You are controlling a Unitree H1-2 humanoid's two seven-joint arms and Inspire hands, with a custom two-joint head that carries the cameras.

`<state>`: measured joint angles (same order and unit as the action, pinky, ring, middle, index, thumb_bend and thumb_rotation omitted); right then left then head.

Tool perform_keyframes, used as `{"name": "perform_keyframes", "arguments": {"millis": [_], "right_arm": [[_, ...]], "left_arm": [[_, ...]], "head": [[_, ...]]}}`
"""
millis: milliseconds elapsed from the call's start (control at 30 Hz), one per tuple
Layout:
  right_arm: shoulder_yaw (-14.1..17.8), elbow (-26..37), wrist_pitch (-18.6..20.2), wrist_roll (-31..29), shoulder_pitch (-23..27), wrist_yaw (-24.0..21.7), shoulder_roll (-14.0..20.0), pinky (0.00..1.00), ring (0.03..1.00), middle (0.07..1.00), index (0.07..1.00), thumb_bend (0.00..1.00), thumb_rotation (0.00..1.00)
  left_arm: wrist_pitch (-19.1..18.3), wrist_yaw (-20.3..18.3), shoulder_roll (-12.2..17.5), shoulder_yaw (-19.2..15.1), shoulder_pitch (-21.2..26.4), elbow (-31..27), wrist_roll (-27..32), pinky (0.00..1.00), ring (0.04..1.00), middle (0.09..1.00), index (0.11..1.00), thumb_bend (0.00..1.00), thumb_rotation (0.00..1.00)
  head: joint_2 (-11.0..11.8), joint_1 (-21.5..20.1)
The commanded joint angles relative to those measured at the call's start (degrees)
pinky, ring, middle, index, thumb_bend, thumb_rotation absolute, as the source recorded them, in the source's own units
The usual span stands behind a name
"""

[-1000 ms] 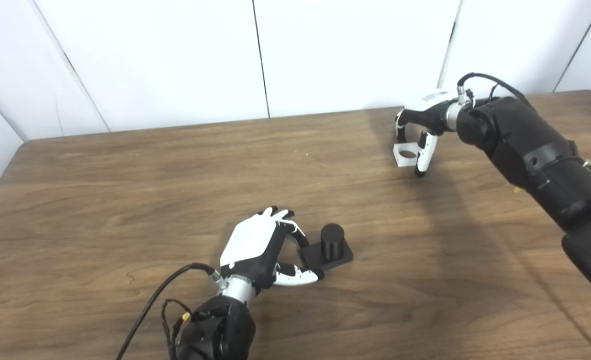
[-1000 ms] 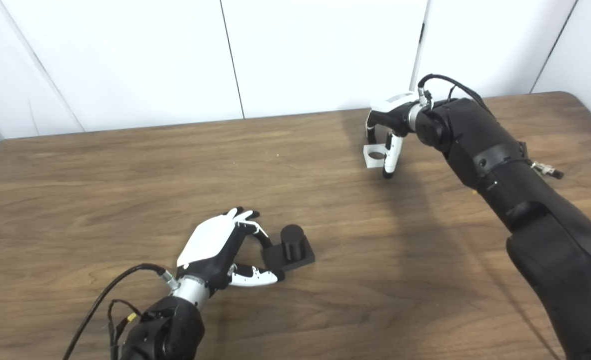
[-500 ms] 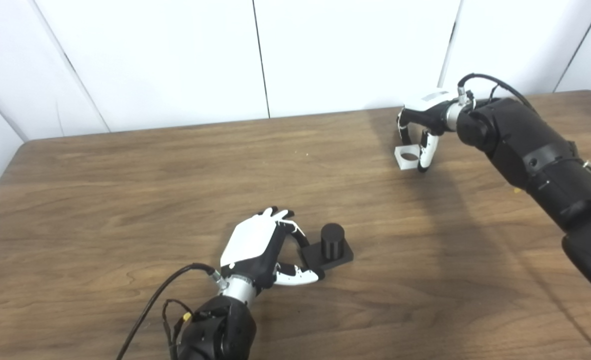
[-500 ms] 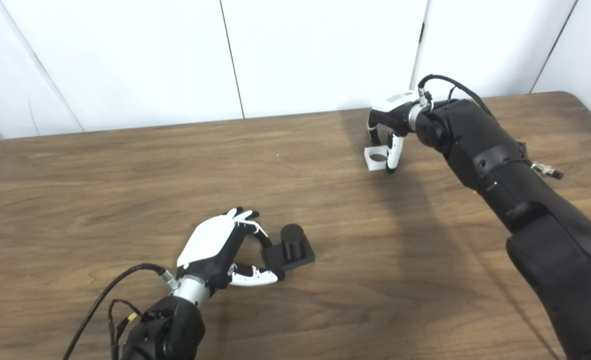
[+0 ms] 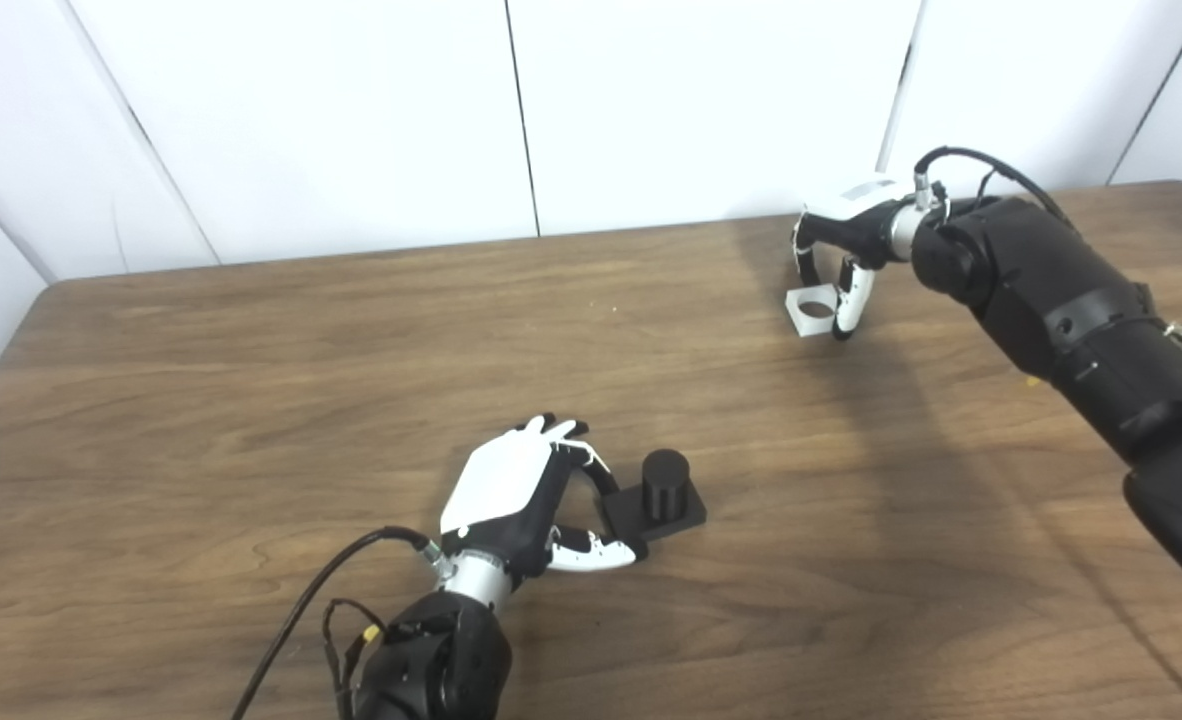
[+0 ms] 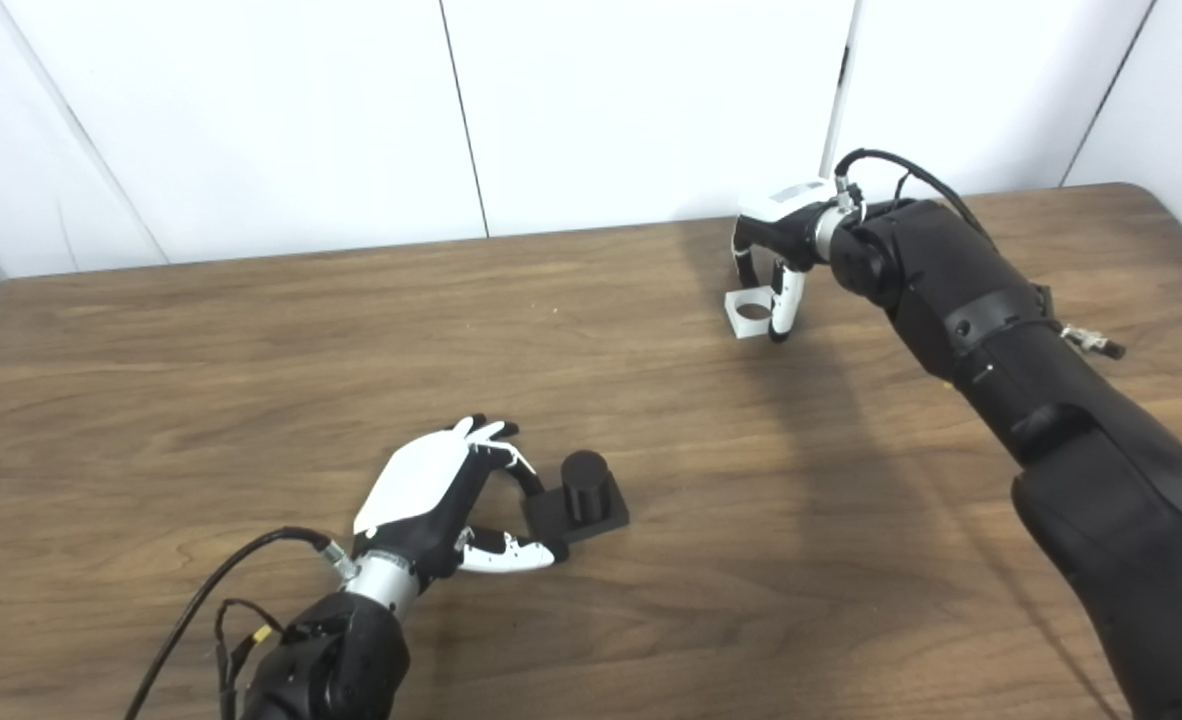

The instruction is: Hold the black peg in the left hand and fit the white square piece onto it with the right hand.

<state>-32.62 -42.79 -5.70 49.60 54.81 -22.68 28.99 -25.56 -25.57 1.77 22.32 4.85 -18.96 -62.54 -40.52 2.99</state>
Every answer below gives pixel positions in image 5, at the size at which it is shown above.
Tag white and black left hand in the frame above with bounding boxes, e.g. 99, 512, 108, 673
438, 413, 650, 580

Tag white and black right hand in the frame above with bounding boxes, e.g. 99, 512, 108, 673
791, 175, 917, 343

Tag white square piece with hole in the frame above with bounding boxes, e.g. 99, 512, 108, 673
785, 284, 843, 339

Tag black peg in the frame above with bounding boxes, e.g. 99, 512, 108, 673
601, 449, 708, 545

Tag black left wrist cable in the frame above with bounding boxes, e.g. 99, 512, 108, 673
230, 526, 449, 720

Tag thin left arm wires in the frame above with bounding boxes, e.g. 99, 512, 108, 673
321, 597, 388, 720

